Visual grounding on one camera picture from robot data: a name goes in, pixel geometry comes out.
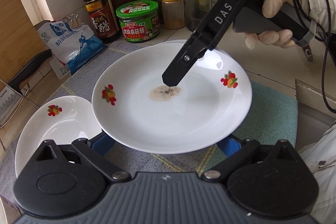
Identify blue white salt bag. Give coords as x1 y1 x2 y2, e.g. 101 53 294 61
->
37 21 106 80

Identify kitchen cleaver black handle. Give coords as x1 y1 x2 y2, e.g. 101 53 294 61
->
8 50 52 92

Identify green lid mushroom sauce jar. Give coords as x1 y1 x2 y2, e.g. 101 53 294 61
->
116 0 160 43

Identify metal spatula wooden handle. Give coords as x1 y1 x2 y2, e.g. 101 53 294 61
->
302 45 313 62

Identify black cable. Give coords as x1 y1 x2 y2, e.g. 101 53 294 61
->
282 0 336 114

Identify metal binder clips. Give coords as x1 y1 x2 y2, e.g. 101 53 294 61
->
63 12 81 28

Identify gloved right hand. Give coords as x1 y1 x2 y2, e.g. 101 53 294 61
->
244 0 308 50

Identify white plate fruit print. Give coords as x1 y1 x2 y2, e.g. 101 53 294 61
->
155 39 231 57
15 96 102 176

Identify teal cloth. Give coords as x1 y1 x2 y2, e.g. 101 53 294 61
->
210 82 298 165

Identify grey checked cloth mat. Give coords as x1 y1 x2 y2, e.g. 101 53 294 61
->
1 39 225 202

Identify yellow lid spice jar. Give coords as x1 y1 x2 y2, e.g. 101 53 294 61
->
162 0 185 30

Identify bamboo cutting board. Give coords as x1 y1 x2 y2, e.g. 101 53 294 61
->
0 0 49 83

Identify dark vinegar bottle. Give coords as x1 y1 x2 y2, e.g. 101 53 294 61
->
84 0 121 44

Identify white plate with brown stain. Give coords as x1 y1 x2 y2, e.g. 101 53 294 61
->
92 44 252 154

